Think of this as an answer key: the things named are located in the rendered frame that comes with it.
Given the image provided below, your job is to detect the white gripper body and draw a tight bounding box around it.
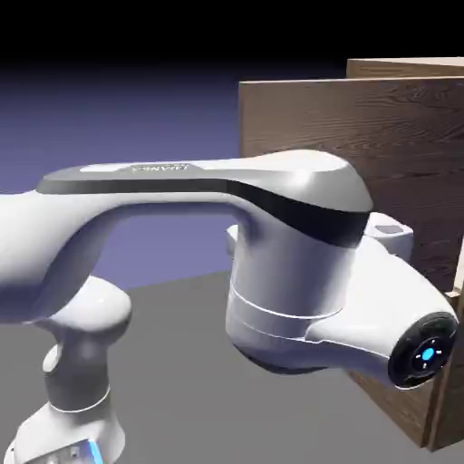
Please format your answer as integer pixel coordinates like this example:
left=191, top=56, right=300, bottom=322
left=225, top=211, right=415, bottom=263

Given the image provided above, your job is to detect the brown wooden cabinet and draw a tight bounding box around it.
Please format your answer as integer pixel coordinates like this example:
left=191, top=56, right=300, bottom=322
left=238, top=56, right=464, bottom=453

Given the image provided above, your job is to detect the large brown wooden cabinet door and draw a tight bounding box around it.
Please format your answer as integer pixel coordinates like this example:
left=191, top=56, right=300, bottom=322
left=238, top=74, right=464, bottom=299

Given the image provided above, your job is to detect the small brown wooden cabinet door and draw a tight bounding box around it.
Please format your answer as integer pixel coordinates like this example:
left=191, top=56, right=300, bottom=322
left=346, top=369, right=438, bottom=453

